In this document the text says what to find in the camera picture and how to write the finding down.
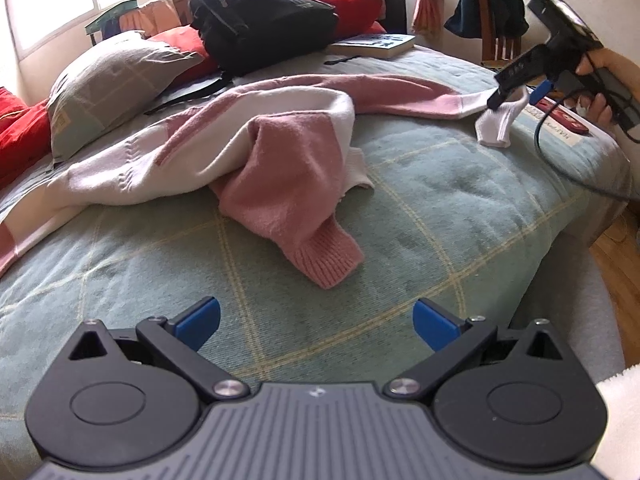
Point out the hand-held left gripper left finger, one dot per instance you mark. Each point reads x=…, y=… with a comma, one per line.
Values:
x=197, y=322

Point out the person's right hand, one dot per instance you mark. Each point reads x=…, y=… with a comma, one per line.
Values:
x=622, y=67

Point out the red cushions at left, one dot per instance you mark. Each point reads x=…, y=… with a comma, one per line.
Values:
x=20, y=135

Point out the black backpack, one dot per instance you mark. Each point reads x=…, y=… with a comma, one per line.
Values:
x=260, y=15

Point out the grey green pillow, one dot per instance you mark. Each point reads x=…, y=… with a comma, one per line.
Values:
x=110, y=80

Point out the person's white fleece top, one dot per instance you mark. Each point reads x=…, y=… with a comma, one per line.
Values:
x=622, y=425

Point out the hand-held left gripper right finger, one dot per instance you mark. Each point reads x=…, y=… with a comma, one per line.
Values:
x=435, y=325

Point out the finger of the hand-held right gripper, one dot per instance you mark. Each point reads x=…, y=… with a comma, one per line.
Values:
x=496, y=99
x=541, y=91

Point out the red phone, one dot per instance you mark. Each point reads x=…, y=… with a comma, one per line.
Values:
x=562, y=117

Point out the window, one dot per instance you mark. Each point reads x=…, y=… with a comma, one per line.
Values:
x=45, y=10

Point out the green plaid blanket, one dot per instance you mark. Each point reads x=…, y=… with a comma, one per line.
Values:
x=425, y=200

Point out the green stool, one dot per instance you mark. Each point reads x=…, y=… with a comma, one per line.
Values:
x=112, y=15

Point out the peach cloth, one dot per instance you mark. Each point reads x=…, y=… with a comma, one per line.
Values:
x=152, y=17

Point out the pink and white sweater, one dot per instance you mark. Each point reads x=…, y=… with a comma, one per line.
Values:
x=285, y=170

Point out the grey mattress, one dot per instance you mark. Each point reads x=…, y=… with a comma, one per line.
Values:
x=570, y=300

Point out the red cushion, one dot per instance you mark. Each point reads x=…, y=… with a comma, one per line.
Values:
x=350, y=7
x=185, y=45

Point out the thick paperback book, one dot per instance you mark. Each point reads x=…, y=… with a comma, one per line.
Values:
x=372, y=45

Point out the wooden chair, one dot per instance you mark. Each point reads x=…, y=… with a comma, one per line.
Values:
x=502, y=50

